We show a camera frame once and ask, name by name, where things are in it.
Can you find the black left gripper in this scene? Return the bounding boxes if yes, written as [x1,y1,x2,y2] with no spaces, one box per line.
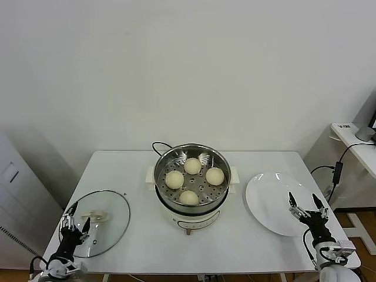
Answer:
[57,202,92,259]

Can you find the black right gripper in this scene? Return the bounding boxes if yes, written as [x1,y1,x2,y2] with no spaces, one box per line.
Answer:
[288,192,333,244]

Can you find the round glass pot lid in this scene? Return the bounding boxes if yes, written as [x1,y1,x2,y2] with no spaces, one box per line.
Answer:
[58,190,132,259]

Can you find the white steamed baozi bun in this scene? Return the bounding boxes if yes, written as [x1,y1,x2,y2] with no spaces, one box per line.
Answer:
[165,170,185,189]
[184,157,203,176]
[205,166,226,186]
[179,190,200,206]

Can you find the stainless steel steamer basket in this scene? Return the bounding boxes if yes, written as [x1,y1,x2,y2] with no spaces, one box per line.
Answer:
[154,143,231,210]

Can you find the white round plate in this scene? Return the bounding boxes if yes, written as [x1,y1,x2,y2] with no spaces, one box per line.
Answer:
[245,172,320,237]

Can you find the black power adapter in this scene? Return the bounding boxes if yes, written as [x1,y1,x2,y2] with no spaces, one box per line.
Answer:
[333,161,344,185]

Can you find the light grey cabinet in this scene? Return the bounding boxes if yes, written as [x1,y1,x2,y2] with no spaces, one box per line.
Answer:
[0,129,64,256]

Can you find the white side desk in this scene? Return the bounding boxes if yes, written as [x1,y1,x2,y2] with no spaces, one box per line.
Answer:
[330,122,376,256]

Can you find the grey cylindrical stand base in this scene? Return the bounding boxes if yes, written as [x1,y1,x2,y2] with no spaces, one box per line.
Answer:
[355,126,372,142]

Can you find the cream electric cooker base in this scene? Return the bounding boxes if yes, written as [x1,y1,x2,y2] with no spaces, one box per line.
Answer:
[146,166,240,236]

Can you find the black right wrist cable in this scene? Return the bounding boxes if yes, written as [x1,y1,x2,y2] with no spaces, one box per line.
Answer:
[302,229,320,270]

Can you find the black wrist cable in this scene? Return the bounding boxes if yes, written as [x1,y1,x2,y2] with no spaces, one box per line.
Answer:
[28,255,49,278]
[302,229,320,270]

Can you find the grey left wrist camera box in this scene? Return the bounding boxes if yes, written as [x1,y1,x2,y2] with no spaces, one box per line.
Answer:
[57,262,80,276]

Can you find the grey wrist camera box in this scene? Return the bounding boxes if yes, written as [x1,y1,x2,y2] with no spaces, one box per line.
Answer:
[334,239,358,259]
[57,262,80,276]

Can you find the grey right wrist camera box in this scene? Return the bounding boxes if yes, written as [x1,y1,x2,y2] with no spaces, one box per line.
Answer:
[334,239,358,259]

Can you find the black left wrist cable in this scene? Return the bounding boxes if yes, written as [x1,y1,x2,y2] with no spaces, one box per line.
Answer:
[28,255,49,278]

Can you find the black adapter cable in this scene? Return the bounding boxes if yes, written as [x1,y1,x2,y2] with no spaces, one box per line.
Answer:
[310,143,376,205]

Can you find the black cooker power cord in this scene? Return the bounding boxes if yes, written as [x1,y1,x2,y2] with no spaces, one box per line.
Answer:
[152,142,174,156]

